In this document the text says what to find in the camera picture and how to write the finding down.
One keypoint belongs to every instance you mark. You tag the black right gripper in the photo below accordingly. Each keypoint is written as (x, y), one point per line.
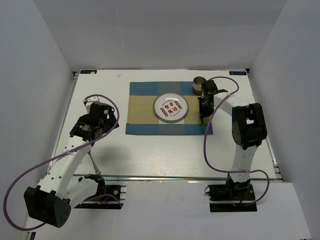
(204, 113)

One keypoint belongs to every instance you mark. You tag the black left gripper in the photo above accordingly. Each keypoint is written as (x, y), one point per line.
(111, 122)

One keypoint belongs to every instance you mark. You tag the brown metal cup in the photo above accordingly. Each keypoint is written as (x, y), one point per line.
(197, 85)

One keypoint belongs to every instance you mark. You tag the white plate with red print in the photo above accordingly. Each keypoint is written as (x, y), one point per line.
(170, 107)

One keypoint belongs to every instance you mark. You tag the blue tan white cloth napkin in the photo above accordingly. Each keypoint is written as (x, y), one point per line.
(142, 120)

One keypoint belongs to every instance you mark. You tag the fork with pink handle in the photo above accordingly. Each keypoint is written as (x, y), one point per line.
(96, 169)

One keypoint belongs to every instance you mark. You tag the knife with teal handle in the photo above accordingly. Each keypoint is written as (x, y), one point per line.
(203, 126)

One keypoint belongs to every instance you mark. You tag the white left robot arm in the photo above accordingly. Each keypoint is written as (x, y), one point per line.
(52, 200)

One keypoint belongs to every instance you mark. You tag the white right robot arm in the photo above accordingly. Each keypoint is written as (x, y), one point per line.
(248, 128)

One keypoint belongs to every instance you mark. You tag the blue right corner sticker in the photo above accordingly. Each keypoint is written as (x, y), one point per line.
(238, 73)

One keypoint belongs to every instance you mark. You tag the blue corner sticker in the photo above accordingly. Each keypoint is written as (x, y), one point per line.
(238, 73)
(88, 71)

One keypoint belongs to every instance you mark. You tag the blue left corner sticker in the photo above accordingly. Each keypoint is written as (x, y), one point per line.
(88, 71)

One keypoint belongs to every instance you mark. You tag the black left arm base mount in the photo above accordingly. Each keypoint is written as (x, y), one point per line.
(108, 194)

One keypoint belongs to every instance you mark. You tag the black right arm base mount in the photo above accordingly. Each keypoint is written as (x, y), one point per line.
(221, 200)

